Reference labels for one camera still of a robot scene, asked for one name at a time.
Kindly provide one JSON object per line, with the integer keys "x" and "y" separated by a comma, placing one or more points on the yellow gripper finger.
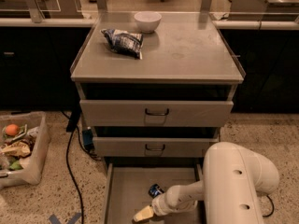
{"x": 143, "y": 214}

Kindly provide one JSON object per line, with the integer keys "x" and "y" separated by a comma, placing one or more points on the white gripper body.
{"x": 158, "y": 206}

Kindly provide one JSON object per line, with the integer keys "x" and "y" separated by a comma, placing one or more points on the blue pepsi can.
{"x": 155, "y": 190}

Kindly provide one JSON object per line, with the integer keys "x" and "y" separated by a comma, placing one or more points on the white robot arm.
{"x": 233, "y": 179}

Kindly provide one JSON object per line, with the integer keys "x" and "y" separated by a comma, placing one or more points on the grey bottom drawer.
{"x": 128, "y": 192}

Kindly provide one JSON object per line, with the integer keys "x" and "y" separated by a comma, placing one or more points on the grey drawer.
{"x": 152, "y": 147}
{"x": 155, "y": 113}
{"x": 128, "y": 192}

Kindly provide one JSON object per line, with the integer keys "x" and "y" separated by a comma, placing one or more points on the grey middle drawer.
{"x": 152, "y": 147}

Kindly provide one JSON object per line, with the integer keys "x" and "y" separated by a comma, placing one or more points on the grey drawer cabinet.
{"x": 184, "y": 59}

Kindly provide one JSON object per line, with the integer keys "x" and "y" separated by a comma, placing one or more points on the grey top drawer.
{"x": 155, "y": 113}

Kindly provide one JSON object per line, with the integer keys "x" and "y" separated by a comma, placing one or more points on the blue power adapter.
{"x": 87, "y": 137}

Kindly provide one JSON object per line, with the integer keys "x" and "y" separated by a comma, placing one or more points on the clear plastic bin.
{"x": 32, "y": 173}

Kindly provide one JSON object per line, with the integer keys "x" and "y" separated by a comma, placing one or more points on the green item in bin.
{"x": 15, "y": 166}

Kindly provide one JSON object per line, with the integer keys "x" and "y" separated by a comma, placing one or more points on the crumpled snack wrapper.
{"x": 17, "y": 149}

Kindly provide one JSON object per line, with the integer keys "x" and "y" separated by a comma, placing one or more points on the orange fruit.
{"x": 12, "y": 130}

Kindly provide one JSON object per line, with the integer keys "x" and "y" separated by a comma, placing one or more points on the blue chip bag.
{"x": 123, "y": 42}

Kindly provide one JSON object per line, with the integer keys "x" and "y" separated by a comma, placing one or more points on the white ceramic bowl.
{"x": 147, "y": 21}

